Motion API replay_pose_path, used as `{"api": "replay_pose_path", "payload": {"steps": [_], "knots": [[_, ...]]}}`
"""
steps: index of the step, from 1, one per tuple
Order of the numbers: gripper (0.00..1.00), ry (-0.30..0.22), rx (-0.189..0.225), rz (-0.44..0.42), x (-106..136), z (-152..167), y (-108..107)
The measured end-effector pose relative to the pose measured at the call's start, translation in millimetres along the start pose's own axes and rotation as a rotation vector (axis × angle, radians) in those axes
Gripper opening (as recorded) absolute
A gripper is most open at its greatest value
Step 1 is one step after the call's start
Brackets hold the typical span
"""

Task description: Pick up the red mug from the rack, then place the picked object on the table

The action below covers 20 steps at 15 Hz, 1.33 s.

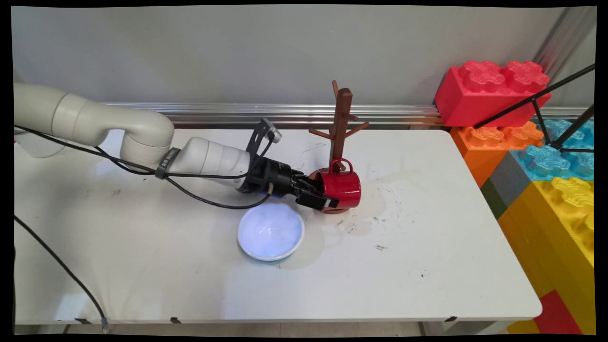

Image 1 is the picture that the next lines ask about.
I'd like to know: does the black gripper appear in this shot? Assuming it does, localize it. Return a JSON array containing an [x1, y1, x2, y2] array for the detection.
[[237, 159, 340, 212]]

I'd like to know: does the red enamel mug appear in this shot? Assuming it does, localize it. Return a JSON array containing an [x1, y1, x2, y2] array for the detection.
[[317, 158, 361, 210]]

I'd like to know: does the white bowl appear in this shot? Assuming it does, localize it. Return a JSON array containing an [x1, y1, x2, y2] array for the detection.
[[237, 202, 305, 262]]

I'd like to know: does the brown wooden mug tree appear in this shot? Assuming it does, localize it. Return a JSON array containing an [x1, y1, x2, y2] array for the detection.
[[308, 80, 370, 215]]

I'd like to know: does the orange giant toy brick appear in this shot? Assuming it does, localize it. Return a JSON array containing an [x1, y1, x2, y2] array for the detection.
[[450, 121, 545, 189]]

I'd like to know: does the red giant toy brick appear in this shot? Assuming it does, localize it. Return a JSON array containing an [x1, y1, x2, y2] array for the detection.
[[434, 60, 552, 128]]

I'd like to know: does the blue giant toy brick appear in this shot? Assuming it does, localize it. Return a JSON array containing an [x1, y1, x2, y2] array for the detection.
[[510, 119, 595, 181]]

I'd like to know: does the yellow giant toy brick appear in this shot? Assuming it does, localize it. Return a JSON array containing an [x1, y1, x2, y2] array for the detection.
[[496, 177, 595, 334]]

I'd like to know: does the translucent white cup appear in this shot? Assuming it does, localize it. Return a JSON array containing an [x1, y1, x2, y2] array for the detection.
[[13, 129, 65, 159]]

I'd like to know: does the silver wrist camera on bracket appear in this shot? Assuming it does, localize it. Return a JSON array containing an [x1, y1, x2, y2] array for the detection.
[[245, 118, 282, 160]]

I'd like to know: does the aluminium rail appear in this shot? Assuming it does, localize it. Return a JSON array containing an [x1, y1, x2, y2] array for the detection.
[[100, 103, 594, 129]]

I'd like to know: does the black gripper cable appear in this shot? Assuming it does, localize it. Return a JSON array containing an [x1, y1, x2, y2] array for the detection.
[[95, 146, 274, 210]]

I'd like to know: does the black cable strap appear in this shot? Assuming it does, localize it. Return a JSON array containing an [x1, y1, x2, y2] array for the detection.
[[154, 147, 181, 181]]

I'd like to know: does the black camera cable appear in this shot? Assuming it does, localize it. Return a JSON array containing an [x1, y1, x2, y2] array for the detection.
[[13, 124, 275, 180]]

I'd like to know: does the black cable with metal connector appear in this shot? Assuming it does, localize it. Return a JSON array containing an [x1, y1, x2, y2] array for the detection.
[[13, 215, 111, 334]]

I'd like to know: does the aluminium post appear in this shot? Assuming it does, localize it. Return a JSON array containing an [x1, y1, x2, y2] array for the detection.
[[532, 7, 595, 69]]

